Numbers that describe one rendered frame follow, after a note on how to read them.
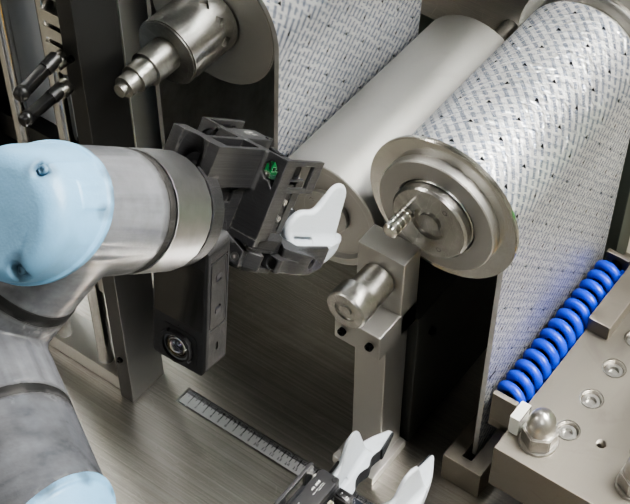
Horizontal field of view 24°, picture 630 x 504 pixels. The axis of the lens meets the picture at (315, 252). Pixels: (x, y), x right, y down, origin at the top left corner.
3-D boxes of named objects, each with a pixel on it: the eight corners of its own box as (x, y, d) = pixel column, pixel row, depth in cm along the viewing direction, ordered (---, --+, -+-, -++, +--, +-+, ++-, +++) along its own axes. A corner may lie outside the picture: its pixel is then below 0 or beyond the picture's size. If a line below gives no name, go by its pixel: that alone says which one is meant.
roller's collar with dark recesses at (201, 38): (140, 67, 128) (134, 9, 123) (184, 31, 131) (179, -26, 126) (197, 96, 125) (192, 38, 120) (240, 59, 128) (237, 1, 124)
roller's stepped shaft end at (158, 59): (106, 98, 123) (102, 69, 120) (153, 60, 126) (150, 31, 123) (135, 113, 121) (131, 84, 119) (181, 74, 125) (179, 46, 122)
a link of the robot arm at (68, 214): (-87, 221, 78) (0, 105, 75) (40, 218, 88) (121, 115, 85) (-4, 328, 76) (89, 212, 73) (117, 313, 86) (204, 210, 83)
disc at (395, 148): (366, 230, 132) (373, 110, 121) (369, 227, 132) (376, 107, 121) (506, 306, 126) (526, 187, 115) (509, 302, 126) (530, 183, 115)
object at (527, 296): (479, 400, 139) (497, 272, 125) (599, 251, 151) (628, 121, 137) (483, 402, 138) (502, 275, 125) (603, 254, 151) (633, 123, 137)
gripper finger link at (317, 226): (391, 196, 105) (317, 186, 97) (359, 269, 106) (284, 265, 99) (359, 178, 107) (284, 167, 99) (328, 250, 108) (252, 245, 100)
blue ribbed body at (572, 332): (489, 404, 140) (492, 383, 137) (598, 268, 151) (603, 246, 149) (520, 422, 138) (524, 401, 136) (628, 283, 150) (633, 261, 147)
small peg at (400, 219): (397, 232, 121) (393, 241, 122) (416, 212, 122) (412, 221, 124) (383, 222, 121) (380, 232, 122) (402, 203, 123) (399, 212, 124)
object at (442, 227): (460, 273, 124) (387, 232, 127) (472, 259, 125) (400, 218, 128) (471, 215, 118) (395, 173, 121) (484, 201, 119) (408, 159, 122)
